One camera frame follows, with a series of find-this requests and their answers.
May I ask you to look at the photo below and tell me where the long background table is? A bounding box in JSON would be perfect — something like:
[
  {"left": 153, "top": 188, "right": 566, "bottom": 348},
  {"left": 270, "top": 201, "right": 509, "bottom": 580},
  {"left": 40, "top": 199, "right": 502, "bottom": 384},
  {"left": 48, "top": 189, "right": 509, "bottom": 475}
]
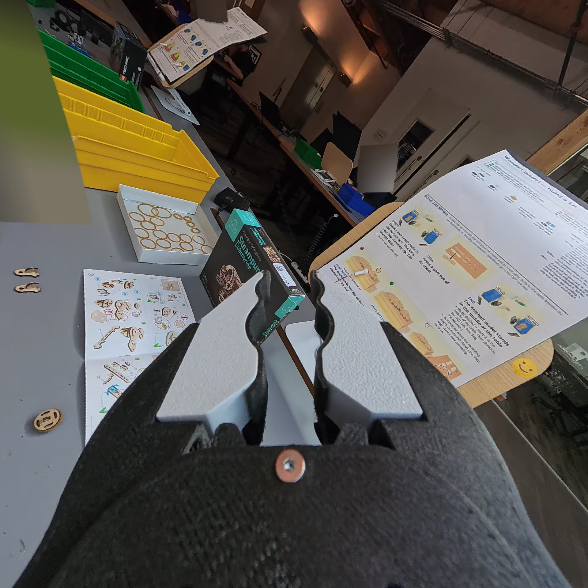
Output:
[{"left": 227, "top": 78, "right": 368, "bottom": 228}]

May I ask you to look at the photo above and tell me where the black model kit box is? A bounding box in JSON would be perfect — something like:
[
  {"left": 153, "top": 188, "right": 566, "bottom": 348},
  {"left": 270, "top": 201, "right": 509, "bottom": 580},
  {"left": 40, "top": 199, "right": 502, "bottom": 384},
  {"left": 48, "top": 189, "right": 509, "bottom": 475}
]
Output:
[{"left": 200, "top": 209, "right": 307, "bottom": 345}]

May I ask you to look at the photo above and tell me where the small black product box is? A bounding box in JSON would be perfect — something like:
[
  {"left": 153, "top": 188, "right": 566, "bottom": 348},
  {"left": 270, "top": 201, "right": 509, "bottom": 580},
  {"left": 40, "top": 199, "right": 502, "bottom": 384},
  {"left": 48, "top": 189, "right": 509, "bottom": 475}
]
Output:
[{"left": 110, "top": 22, "right": 149, "bottom": 90}]

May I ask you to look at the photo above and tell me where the green plastic bin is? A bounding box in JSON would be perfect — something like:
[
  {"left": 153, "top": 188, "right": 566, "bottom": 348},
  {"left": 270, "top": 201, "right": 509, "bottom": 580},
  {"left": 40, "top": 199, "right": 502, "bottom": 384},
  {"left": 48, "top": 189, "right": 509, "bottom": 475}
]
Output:
[{"left": 37, "top": 28, "right": 145, "bottom": 113}]

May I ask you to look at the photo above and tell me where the blue plastic bin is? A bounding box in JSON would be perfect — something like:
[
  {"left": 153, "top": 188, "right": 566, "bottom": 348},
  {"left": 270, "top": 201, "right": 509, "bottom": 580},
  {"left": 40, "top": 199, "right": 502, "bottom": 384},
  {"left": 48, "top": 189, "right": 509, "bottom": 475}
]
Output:
[{"left": 337, "top": 183, "right": 376, "bottom": 217}]

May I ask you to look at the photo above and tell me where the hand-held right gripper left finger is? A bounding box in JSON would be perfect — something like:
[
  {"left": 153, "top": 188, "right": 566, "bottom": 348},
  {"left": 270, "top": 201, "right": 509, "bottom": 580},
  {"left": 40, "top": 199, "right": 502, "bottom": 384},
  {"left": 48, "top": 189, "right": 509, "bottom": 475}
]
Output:
[{"left": 156, "top": 270, "right": 269, "bottom": 438}]

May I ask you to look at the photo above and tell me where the printed instruction sheet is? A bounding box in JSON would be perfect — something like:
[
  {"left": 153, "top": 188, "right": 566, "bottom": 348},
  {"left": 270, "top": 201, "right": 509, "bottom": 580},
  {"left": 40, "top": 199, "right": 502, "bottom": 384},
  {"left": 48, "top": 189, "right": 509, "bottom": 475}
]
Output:
[
  {"left": 149, "top": 7, "right": 268, "bottom": 83},
  {"left": 317, "top": 149, "right": 588, "bottom": 389}
]

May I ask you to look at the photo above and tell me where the black laptop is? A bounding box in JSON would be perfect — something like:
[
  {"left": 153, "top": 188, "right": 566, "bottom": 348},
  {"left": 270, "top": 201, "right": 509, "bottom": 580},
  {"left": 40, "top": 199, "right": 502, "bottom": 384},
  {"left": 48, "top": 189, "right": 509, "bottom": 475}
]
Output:
[{"left": 258, "top": 91, "right": 282, "bottom": 129}]

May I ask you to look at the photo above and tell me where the yellow plastic bin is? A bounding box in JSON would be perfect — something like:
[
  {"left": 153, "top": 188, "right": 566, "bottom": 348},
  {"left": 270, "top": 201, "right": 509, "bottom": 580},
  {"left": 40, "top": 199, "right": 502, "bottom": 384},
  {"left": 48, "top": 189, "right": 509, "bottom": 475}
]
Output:
[{"left": 53, "top": 76, "right": 220, "bottom": 193}]

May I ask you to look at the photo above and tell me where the pile of tan rubber bands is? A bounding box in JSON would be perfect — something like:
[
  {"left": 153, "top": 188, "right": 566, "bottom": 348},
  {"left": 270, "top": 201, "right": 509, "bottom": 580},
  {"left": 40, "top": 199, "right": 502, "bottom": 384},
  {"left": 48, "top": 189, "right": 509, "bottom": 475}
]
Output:
[{"left": 129, "top": 203, "right": 215, "bottom": 256}]

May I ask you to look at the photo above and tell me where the grey desk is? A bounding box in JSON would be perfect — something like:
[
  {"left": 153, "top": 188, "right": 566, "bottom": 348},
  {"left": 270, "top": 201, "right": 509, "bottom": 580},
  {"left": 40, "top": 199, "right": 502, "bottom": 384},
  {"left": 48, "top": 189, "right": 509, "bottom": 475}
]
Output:
[{"left": 0, "top": 83, "right": 322, "bottom": 588}]

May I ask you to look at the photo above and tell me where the illustrated instruction booklet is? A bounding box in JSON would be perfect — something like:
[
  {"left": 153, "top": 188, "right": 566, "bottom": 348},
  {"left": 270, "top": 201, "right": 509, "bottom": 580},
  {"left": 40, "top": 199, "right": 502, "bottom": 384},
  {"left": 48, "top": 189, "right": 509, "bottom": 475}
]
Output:
[{"left": 83, "top": 269, "right": 196, "bottom": 446}]

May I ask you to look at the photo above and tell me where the small green bin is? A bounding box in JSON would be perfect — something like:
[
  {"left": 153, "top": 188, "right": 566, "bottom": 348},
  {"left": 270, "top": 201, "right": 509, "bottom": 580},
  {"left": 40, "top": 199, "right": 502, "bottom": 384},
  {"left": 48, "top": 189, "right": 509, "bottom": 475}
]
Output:
[{"left": 294, "top": 139, "right": 323, "bottom": 169}]

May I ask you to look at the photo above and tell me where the black coiled cable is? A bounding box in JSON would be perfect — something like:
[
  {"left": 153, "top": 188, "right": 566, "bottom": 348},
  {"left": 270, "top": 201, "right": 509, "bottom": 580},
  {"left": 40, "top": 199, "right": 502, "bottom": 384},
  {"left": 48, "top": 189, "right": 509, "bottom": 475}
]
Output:
[{"left": 311, "top": 215, "right": 341, "bottom": 258}]

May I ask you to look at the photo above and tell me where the pale wooden board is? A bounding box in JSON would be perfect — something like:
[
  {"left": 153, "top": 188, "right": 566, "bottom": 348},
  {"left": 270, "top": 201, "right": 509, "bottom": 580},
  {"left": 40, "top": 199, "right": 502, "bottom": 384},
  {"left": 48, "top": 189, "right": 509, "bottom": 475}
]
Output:
[{"left": 321, "top": 141, "right": 354, "bottom": 183}]

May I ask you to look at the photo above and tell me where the white cardboard tray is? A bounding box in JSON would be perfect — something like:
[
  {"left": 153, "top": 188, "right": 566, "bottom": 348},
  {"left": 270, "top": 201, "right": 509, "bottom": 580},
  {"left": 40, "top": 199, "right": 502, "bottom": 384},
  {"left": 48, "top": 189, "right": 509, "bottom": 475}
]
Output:
[{"left": 116, "top": 184, "right": 219, "bottom": 266}]

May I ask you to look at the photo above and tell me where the black power adapter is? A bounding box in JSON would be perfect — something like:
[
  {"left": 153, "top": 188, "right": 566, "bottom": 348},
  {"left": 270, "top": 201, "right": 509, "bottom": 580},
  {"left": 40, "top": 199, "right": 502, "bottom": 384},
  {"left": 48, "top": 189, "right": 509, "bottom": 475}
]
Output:
[{"left": 213, "top": 186, "right": 251, "bottom": 214}]

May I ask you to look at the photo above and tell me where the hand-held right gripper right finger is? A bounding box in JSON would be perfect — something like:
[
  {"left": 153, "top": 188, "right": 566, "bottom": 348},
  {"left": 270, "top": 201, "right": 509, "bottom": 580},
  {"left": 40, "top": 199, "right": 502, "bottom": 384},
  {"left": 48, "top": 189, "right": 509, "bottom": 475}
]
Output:
[{"left": 311, "top": 270, "right": 424, "bottom": 436}]

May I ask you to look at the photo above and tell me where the small round wooden gear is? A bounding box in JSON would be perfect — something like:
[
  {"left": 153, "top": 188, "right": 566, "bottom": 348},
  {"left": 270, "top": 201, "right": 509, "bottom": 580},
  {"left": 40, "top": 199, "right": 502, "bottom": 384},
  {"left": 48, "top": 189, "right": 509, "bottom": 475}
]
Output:
[{"left": 33, "top": 407, "right": 62, "bottom": 434}]

